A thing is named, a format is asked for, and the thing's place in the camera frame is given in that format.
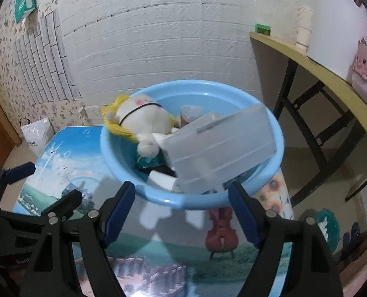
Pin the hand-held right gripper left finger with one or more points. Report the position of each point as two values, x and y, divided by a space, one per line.
118 216

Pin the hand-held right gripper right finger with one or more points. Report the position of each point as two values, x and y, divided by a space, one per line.
245 215

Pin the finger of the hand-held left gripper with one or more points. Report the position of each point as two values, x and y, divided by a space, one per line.
19 173
67 202

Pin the white wall charger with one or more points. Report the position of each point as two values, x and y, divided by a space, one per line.
162 181

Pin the dark green printed packet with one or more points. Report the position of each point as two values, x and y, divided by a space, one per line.
149 161

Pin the clear plastic storage box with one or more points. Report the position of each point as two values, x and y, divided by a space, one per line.
220 148

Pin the white yellow plush toy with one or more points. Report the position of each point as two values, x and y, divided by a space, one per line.
140 117

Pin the blue plastic basin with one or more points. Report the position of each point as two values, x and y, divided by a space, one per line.
220 99

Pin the blue printed desktop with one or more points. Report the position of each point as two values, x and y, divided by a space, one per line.
63 161

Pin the white plastic bag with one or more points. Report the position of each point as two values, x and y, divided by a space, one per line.
36 137

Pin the teal floor mat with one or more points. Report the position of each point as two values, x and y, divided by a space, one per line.
327 229

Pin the blue slipper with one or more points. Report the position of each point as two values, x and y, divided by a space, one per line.
352 238

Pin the wooden side desk black legs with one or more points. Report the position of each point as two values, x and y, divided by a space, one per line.
325 75

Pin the green hanging bag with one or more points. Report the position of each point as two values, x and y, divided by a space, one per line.
25 1

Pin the pink bear lunch box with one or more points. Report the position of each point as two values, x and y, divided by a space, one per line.
366 77

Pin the small green box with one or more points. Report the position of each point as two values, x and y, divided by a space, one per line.
263 28

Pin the stack of paper cups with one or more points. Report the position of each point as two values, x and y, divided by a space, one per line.
304 27

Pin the white wall socket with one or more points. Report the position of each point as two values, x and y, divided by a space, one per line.
90 113

